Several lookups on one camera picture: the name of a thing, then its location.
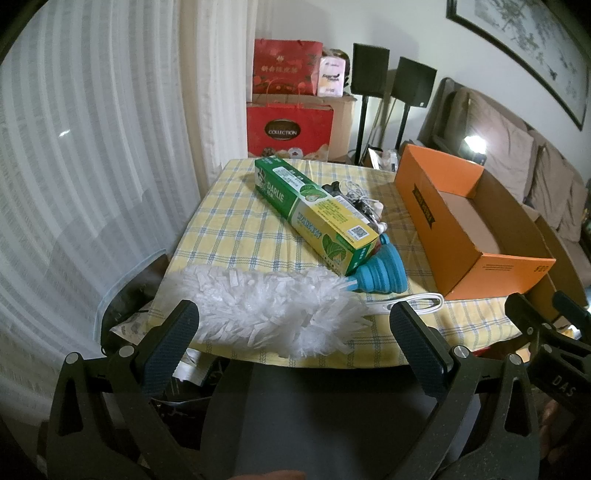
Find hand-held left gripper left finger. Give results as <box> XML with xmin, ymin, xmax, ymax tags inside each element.
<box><xmin>39</xmin><ymin>299</ymin><xmax>201</xmax><ymax>480</ymax></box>

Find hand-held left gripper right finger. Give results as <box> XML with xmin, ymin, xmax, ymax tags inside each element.
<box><xmin>389</xmin><ymin>301</ymin><xmax>541</xmax><ymax>480</ymax></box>

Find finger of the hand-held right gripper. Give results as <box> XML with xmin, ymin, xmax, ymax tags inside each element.
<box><xmin>553</xmin><ymin>290</ymin><xmax>591</xmax><ymax>326</ymax></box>
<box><xmin>504</xmin><ymin>292</ymin><xmax>557</xmax><ymax>344</ymax></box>

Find blue collapsible funnel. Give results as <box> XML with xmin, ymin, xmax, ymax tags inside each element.
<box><xmin>344</xmin><ymin>233</ymin><xmax>408</xmax><ymax>296</ymax></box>

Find white fluffy duster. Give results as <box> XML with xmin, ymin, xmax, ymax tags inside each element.
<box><xmin>168</xmin><ymin>264</ymin><xmax>445</xmax><ymax>358</ymax></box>

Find orange cardboard box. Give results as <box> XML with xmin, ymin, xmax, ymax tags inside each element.
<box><xmin>393</xmin><ymin>143</ymin><xmax>557</xmax><ymax>302</ymax></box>

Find white earphones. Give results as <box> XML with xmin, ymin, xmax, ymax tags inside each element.
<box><xmin>342</xmin><ymin>179</ymin><xmax>389</xmax><ymax>232</ymax></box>

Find green toothpaste box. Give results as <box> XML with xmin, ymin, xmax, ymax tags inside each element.
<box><xmin>254</xmin><ymin>156</ymin><xmax>382</xmax><ymax>277</ymax></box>

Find white printed plastic bag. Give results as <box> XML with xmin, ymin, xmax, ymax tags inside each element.
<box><xmin>111</xmin><ymin>302</ymin><xmax>154</xmax><ymax>344</ymax></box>

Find large open brown carton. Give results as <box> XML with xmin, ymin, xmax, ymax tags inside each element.
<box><xmin>524</xmin><ymin>203</ymin><xmax>591</xmax><ymax>320</ymax></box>

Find small brown sofa cushion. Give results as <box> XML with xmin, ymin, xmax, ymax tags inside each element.
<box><xmin>556</xmin><ymin>171</ymin><xmax>591</xmax><ymax>245</ymax></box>

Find yellow checkered tablecloth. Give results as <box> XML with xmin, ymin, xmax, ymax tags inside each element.
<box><xmin>168</xmin><ymin>158</ymin><xmax>527</xmax><ymax>370</ymax></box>

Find large brown sofa cushion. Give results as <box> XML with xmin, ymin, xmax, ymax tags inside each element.
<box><xmin>455</xmin><ymin>88</ymin><xmax>536</xmax><ymax>204</ymax></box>

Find black portable lamp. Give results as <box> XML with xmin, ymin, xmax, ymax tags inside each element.
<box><xmin>461</xmin><ymin>135</ymin><xmax>489</xmax><ymax>165</ymax></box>

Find small cluttered cardboard box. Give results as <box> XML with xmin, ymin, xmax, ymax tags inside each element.
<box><xmin>360</xmin><ymin>145</ymin><xmax>400</xmax><ymax>172</ymax></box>

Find wooden sofa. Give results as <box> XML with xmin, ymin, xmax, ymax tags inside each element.
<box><xmin>418</xmin><ymin>78</ymin><xmax>591</xmax><ymax>296</ymax></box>

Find black speaker stand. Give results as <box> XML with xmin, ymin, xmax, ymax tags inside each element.
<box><xmin>396</xmin><ymin>104</ymin><xmax>411</xmax><ymax>153</ymax></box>
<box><xmin>355</xmin><ymin>97</ymin><xmax>369</xmax><ymax>164</ymax></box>

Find white sheer curtain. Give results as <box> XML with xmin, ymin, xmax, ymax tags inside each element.
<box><xmin>0</xmin><ymin>0</ymin><xmax>204</xmax><ymax>416</ymax></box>

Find brown cardboard box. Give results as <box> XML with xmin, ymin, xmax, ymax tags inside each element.
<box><xmin>252</xmin><ymin>92</ymin><xmax>358</xmax><ymax>163</ymax></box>

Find red gift bag oval label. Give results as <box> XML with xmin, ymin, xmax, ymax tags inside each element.
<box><xmin>246</xmin><ymin>102</ymin><xmax>335</xmax><ymax>160</ymax></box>

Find black speaker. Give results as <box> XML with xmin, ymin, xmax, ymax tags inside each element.
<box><xmin>351</xmin><ymin>43</ymin><xmax>390</xmax><ymax>99</ymax></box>
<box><xmin>392</xmin><ymin>56</ymin><xmax>437</xmax><ymax>108</ymax></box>

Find cream curtain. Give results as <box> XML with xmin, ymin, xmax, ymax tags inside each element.
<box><xmin>179</xmin><ymin>0</ymin><xmax>260</xmax><ymax>197</ymax></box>

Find pink tissue pack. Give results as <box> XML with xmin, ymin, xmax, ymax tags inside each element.
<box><xmin>316</xmin><ymin>56</ymin><xmax>348</xmax><ymax>97</ymax></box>

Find framed ink painting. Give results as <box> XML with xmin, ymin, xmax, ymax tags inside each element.
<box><xmin>445</xmin><ymin>0</ymin><xmax>591</xmax><ymax>130</ymax></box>

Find red gift bag gold print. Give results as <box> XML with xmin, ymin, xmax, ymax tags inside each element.
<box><xmin>253</xmin><ymin>39</ymin><xmax>324</xmax><ymax>97</ymax></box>

